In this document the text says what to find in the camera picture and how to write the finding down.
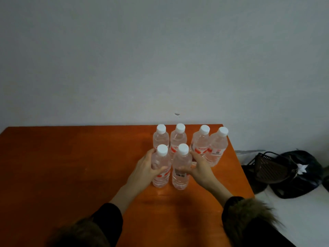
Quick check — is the person's left hand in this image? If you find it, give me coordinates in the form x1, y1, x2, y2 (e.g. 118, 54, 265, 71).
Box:
125, 148, 168, 194

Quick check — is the person's right hand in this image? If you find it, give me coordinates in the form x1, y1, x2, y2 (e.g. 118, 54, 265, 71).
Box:
176, 151, 221, 191

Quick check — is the clear water bottle red label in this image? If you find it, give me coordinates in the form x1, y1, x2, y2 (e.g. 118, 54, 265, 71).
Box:
153, 124, 170, 152
171, 143, 193, 191
190, 125, 211, 158
169, 123, 188, 153
151, 144, 172, 189
205, 127, 229, 167

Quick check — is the person's right forearm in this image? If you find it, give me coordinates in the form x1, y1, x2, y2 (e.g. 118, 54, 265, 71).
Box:
205, 181, 296, 247

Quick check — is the person's left forearm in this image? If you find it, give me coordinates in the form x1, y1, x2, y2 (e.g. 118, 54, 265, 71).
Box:
47, 184, 148, 247

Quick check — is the black round container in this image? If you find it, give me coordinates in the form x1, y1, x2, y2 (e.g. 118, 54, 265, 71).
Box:
241, 164, 269, 195

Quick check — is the orange wooden table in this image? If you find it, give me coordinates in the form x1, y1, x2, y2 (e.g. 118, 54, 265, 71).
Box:
0, 125, 255, 247

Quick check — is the black trash bin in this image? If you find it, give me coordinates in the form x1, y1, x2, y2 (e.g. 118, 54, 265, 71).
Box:
268, 150, 324, 199

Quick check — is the black wire basket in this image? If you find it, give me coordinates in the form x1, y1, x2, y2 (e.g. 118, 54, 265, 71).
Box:
253, 151, 300, 184

